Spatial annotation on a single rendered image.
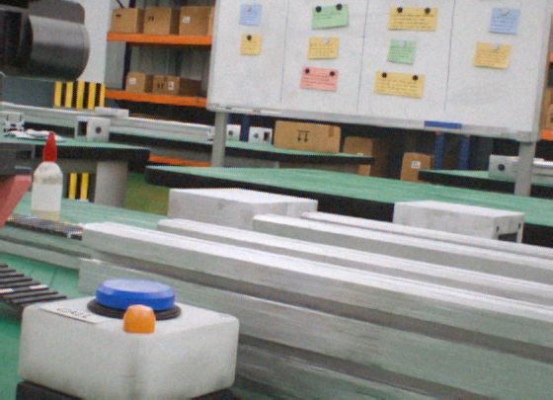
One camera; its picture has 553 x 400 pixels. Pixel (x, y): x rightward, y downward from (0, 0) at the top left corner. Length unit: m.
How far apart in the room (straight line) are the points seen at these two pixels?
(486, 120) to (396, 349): 3.12
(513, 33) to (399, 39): 0.46
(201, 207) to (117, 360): 0.37
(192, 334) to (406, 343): 0.11
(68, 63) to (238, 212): 0.19
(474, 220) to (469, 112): 2.74
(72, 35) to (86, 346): 0.41
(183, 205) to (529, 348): 0.41
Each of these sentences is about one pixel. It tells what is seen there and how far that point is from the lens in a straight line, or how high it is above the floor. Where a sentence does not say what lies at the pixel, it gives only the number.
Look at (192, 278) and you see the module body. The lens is 0.59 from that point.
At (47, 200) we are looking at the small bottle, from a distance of 1.28.
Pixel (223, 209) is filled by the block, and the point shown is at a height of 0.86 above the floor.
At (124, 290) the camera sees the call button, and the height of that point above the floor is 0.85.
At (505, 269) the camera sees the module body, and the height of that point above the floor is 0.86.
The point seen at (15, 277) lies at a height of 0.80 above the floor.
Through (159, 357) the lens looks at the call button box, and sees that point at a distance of 0.46.
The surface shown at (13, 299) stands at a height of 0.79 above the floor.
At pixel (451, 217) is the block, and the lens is 0.92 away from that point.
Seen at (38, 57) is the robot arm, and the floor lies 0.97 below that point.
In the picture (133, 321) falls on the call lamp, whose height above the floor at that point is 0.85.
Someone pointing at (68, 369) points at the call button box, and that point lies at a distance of 0.48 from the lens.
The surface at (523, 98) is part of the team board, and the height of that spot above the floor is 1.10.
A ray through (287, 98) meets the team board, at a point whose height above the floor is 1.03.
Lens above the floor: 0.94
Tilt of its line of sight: 4 degrees down
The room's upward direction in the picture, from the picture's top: 6 degrees clockwise
